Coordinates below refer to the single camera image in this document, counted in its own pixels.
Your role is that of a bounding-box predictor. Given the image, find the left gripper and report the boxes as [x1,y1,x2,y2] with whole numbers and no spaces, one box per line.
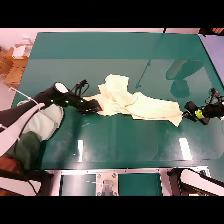
[77,98,102,114]

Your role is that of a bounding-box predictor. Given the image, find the dark green garment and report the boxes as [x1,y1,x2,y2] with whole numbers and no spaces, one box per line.
[4,131,44,172]

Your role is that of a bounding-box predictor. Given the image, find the pale grey garment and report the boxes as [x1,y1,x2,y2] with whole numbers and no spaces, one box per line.
[17,99,65,142]

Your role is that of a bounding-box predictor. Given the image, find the cream shirt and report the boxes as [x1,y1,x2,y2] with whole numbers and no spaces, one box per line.
[82,74,184,127]

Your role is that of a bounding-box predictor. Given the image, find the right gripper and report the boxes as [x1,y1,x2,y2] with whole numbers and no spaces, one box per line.
[182,100,202,123]

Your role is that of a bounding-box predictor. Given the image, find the silver frame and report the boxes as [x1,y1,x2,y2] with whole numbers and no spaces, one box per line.
[43,166,212,197]

